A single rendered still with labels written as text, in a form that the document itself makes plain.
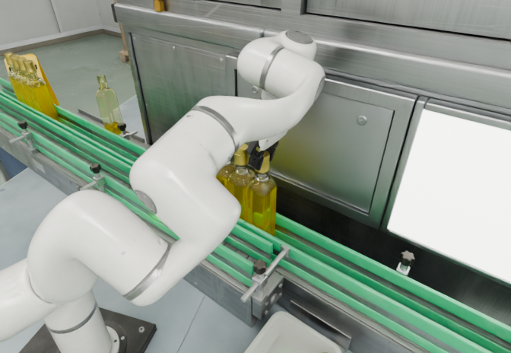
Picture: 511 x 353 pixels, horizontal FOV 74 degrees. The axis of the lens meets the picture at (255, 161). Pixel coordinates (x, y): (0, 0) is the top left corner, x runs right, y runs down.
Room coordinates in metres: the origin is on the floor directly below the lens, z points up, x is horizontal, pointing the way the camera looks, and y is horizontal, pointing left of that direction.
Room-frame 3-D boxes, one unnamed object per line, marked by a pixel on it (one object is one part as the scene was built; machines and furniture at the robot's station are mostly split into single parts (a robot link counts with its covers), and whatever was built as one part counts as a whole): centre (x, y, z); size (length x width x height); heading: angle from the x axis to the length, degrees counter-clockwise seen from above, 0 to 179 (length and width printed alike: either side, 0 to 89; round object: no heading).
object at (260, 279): (0.49, -0.02, 0.95); 0.17 x 0.03 x 0.12; 143
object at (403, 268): (0.50, -0.34, 0.94); 0.07 x 0.04 x 0.13; 143
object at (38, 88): (1.31, 0.88, 1.02); 0.06 x 0.06 x 0.28; 53
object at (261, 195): (0.65, -0.02, 0.99); 0.06 x 0.06 x 0.21; 53
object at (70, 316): (0.40, 0.39, 1.01); 0.13 x 0.10 x 0.16; 137
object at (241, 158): (0.68, 0.03, 1.14); 0.04 x 0.04 x 0.04
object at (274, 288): (0.50, -0.03, 0.85); 0.09 x 0.04 x 0.07; 143
